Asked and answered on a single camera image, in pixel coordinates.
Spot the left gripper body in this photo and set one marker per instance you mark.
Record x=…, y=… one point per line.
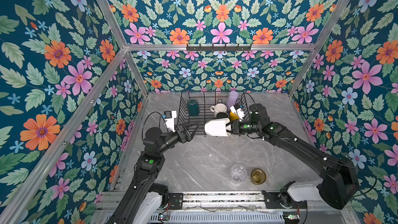
x=183, y=139

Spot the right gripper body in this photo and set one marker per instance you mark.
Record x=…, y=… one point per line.
x=244, y=127

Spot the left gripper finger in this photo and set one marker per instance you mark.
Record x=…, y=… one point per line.
x=192, y=133
x=189, y=126

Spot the yellow mug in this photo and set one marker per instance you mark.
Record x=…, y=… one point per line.
x=233, y=116

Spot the dark green mug white inside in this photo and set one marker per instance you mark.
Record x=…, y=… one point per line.
x=193, y=107

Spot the white faceted mug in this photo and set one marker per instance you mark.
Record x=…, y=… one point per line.
x=218, y=127

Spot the black mug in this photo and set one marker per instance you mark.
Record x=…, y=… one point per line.
x=222, y=115

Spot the white mug red inside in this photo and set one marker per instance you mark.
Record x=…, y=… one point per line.
x=220, y=107

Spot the lilac plastic cup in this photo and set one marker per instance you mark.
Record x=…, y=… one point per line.
x=232, y=98

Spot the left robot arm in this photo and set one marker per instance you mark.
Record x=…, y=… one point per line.
x=143, y=196

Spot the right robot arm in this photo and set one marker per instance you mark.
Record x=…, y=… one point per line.
x=339, y=177

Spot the clear glass cup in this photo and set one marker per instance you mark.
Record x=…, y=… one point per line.
x=238, y=173

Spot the olive green glass cup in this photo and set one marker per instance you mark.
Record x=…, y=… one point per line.
x=257, y=176

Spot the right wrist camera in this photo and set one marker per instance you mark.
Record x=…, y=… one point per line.
x=238, y=111

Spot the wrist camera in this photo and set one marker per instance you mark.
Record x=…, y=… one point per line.
x=238, y=111
x=169, y=117

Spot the black wire dish rack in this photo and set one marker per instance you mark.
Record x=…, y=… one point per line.
x=206, y=100

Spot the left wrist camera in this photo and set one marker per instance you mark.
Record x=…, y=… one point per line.
x=169, y=117

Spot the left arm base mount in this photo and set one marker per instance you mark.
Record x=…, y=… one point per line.
x=173, y=201

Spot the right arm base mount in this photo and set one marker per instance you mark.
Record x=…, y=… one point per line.
x=276, y=200

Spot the black hook rail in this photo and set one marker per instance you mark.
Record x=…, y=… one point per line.
x=219, y=47

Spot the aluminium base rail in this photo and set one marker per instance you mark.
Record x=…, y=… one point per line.
x=250, y=200

